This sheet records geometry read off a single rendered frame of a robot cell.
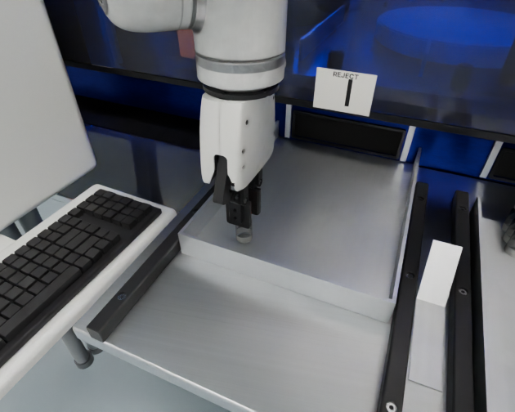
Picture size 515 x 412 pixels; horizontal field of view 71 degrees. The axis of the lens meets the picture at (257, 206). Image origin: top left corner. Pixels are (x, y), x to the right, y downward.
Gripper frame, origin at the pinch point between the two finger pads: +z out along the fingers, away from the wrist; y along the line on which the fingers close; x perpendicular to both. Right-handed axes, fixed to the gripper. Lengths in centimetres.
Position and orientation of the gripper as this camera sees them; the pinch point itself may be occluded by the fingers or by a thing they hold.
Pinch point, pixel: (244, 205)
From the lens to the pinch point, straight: 45.2
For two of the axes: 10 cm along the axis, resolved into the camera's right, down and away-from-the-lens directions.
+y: -4.0, 5.6, -7.2
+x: 9.2, 2.5, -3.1
